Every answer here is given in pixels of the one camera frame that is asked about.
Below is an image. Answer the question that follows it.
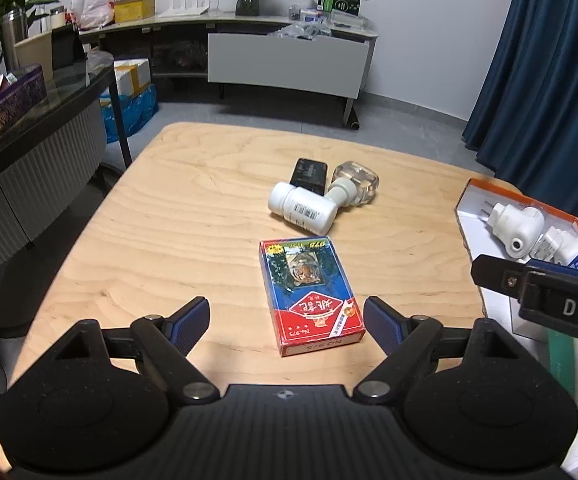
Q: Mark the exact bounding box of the dark curved glass-top desk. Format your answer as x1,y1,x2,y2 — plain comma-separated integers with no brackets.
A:
0,59,135,332

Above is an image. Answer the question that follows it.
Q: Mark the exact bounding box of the white grey media cabinet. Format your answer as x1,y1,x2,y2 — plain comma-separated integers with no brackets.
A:
76,9,380,129

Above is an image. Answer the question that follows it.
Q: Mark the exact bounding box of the small white cardboard box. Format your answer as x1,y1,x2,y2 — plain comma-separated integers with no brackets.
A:
508,299,550,342

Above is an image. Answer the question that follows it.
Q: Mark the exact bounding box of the purple patterned box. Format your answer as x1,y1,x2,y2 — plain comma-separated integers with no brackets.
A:
0,63,48,171

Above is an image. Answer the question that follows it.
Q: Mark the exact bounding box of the clear bottle with white cap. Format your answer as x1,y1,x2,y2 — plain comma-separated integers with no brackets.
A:
324,160,381,210

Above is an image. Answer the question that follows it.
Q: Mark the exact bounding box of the teal cardboard box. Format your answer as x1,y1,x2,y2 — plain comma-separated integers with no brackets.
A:
548,334,578,407

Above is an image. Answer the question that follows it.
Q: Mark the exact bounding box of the white pill bottle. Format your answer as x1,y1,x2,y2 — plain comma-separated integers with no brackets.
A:
267,181,338,236

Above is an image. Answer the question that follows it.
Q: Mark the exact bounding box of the orange white storage box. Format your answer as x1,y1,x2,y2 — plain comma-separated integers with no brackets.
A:
454,177,578,480

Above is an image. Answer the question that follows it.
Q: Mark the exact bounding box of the pile of clear packets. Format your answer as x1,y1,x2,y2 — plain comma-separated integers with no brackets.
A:
268,4,370,42

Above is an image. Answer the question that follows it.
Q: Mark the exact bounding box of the yellow cardboard box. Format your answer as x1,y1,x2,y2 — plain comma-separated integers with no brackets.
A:
113,0,156,24

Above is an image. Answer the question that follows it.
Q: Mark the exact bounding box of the blue plastic bag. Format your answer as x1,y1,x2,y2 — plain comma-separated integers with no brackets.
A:
99,84,160,144

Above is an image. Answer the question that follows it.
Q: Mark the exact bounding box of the beige paper bag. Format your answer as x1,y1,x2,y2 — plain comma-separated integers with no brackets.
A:
14,33,55,81

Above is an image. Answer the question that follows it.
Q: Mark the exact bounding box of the dark blue curtain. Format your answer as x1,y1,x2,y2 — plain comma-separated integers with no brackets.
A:
462,0,578,202

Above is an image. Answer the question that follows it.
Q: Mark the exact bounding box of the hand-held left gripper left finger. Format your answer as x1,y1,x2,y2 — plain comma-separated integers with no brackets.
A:
44,296,220,404

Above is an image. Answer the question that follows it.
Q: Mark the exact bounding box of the red blue playing card box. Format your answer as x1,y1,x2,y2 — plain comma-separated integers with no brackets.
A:
258,237,368,358

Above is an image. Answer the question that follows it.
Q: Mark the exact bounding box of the black flat device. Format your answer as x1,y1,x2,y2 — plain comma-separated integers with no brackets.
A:
288,157,329,197

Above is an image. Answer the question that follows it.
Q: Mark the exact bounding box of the stainless steel tumbler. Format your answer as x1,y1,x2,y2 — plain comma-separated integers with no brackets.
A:
0,8,30,74

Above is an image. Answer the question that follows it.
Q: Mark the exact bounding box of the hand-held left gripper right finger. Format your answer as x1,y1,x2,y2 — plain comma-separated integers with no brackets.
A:
352,295,534,405

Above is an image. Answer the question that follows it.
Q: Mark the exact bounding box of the white plug-in repellent heater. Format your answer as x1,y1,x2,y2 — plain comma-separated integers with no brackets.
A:
531,226,578,267
480,199,546,261

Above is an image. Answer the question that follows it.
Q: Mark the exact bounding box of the black square box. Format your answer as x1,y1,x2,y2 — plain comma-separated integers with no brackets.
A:
51,27,85,69

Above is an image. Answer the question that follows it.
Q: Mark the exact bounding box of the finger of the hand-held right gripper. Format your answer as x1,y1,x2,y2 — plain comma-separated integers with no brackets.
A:
525,258,578,278
470,254,536,306

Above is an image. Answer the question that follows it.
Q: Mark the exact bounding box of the white red plastic bag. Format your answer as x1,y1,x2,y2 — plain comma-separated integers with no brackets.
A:
71,0,116,30

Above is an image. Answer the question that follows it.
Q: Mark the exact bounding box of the white router with antennas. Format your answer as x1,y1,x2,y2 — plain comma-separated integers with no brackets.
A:
158,0,214,18

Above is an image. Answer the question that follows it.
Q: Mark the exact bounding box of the white yellow carton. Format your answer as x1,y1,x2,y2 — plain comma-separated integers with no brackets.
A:
113,58,152,97

